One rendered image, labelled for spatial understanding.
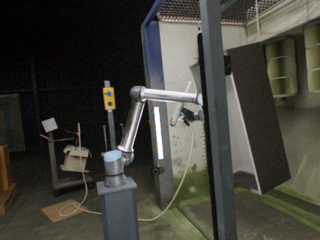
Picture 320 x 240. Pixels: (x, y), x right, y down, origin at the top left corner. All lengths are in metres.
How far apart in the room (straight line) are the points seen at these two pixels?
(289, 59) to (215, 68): 2.47
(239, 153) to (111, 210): 1.48
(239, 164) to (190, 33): 1.68
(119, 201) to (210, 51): 1.44
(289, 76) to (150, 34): 1.74
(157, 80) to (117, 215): 1.56
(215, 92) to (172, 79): 2.06
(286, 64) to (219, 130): 2.48
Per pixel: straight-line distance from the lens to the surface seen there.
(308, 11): 2.87
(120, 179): 1.93
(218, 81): 0.76
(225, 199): 0.81
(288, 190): 2.99
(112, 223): 1.97
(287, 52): 3.19
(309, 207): 2.83
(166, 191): 2.87
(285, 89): 3.14
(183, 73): 2.86
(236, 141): 2.60
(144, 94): 1.79
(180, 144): 2.81
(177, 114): 1.99
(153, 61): 2.76
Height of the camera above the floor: 1.22
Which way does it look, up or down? 3 degrees down
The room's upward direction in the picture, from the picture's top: 5 degrees counter-clockwise
